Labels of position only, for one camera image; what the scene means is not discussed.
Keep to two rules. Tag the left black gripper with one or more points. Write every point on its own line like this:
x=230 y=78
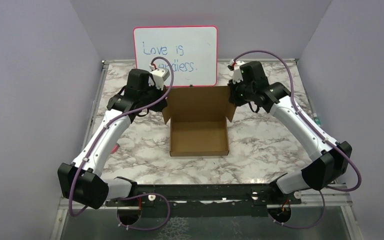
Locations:
x=159 y=106

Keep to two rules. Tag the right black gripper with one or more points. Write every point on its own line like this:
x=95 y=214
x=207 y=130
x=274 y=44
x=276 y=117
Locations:
x=233 y=98

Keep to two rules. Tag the brown cardboard box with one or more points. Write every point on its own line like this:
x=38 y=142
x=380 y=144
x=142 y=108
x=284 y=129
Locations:
x=198 y=118

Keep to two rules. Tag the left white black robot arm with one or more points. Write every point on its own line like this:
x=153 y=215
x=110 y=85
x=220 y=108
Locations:
x=80 y=180

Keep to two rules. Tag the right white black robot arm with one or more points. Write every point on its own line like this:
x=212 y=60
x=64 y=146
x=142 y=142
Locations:
x=328 y=157

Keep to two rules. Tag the pink marker pen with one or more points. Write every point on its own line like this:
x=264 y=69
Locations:
x=115 y=148

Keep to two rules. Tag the pink framed whiteboard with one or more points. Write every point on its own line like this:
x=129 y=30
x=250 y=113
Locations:
x=191 y=51

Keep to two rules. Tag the green white marker pen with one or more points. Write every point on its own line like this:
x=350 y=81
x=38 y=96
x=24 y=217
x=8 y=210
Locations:
x=316 y=119

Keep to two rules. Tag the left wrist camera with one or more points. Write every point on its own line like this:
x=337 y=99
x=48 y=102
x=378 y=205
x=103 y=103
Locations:
x=157 y=77

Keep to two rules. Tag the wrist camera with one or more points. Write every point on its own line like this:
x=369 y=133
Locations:
x=157 y=77
x=234 y=65

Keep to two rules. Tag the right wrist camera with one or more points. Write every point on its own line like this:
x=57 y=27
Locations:
x=234 y=65

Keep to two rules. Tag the aluminium front rail frame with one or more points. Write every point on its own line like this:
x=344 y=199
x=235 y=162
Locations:
x=209 y=212

